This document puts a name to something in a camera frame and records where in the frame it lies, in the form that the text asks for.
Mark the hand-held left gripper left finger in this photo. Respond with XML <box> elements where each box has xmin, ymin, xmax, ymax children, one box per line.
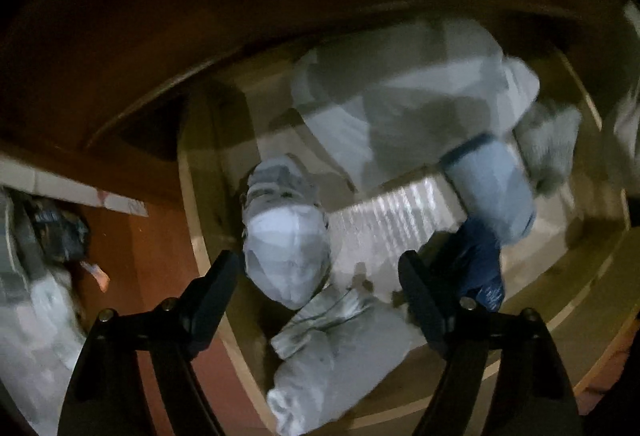
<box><xmin>56</xmin><ymin>250</ymin><xmax>241</xmax><ymax>436</ymax></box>

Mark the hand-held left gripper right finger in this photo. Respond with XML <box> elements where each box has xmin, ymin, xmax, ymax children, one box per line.
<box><xmin>397</xmin><ymin>250</ymin><xmax>586</xmax><ymax>436</ymax></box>

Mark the grey white patterned underwear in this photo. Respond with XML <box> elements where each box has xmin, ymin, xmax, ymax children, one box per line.
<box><xmin>240</xmin><ymin>155</ymin><xmax>333</xmax><ymax>311</ymax></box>

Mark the pale grey underwear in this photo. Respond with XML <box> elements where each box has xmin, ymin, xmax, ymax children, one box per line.
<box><xmin>266</xmin><ymin>283</ymin><xmax>431</xmax><ymax>436</ymax></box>

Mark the light blue underwear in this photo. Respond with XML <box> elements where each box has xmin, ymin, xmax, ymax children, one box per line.
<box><xmin>440</xmin><ymin>133</ymin><xmax>538</xmax><ymax>244</ymax></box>

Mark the grey fluffy cloth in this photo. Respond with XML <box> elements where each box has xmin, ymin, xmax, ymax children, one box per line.
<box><xmin>515</xmin><ymin>98</ymin><xmax>583</xmax><ymax>194</ymax></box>

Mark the large white underwear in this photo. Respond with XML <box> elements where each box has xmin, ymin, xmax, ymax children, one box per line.
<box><xmin>290</xmin><ymin>16</ymin><xmax>541</xmax><ymax>197</ymax></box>

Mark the clear plastic drawer liner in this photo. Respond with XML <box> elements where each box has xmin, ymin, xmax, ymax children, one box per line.
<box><xmin>320</xmin><ymin>176</ymin><xmax>471</xmax><ymax>302</ymax></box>

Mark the orange wrapper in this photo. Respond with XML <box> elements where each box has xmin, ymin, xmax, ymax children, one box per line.
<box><xmin>82</xmin><ymin>261</ymin><xmax>110</xmax><ymax>291</ymax></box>

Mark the blue plastic packet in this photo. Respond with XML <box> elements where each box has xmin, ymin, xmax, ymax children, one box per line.
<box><xmin>22</xmin><ymin>198</ymin><xmax>91</xmax><ymax>264</ymax></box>

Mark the white leaf print cloth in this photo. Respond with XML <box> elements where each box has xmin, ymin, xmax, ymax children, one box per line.
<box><xmin>0</xmin><ymin>188</ymin><xmax>88</xmax><ymax>436</ymax></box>

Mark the tall white cardboard box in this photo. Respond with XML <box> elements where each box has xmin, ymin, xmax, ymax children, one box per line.
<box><xmin>0</xmin><ymin>156</ymin><xmax>149</xmax><ymax>218</ymax></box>

